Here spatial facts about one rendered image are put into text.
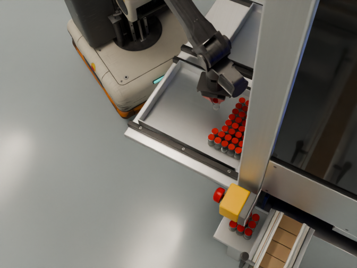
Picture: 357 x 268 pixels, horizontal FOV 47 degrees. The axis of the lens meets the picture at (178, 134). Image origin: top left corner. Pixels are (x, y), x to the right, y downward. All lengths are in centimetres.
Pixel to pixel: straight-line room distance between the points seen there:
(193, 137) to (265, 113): 56
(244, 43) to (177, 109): 35
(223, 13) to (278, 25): 102
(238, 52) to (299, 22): 92
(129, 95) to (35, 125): 64
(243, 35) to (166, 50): 82
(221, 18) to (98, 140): 111
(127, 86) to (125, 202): 60
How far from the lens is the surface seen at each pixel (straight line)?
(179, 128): 131
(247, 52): 147
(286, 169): 92
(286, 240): 115
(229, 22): 156
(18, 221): 233
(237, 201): 106
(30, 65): 279
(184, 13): 104
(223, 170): 123
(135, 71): 220
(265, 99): 72
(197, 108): 134
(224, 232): 119
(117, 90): 216
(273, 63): 64
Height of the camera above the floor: 204
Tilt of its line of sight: 63 degrees down
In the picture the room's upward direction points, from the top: 9 degrees counter-clockwise
